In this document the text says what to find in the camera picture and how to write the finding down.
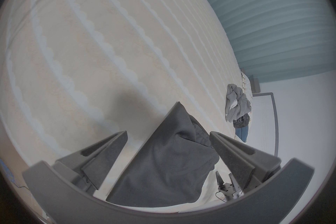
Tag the black garment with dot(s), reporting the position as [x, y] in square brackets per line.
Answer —
[241, 121]

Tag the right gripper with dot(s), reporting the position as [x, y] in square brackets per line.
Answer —
[229, 190]

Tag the white printed pillow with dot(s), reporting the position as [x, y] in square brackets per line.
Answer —
[247, 83]

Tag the bed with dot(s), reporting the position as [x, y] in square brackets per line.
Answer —
[105, 47]

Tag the grey garment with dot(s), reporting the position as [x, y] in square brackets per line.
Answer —
[237, 102]

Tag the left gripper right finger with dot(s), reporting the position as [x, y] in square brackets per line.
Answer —
[244, 162]

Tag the grey bedside table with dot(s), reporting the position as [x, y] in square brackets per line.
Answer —
[255, 83]

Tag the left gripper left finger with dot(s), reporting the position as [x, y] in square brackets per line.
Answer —
[91, 165]

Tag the dark blue garment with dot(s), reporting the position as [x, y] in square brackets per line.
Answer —
[242, 133]

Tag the blue-green curtain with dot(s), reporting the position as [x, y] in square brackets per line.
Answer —
[275, 20]

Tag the black trousers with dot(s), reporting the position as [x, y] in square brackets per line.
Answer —
[168, 160]

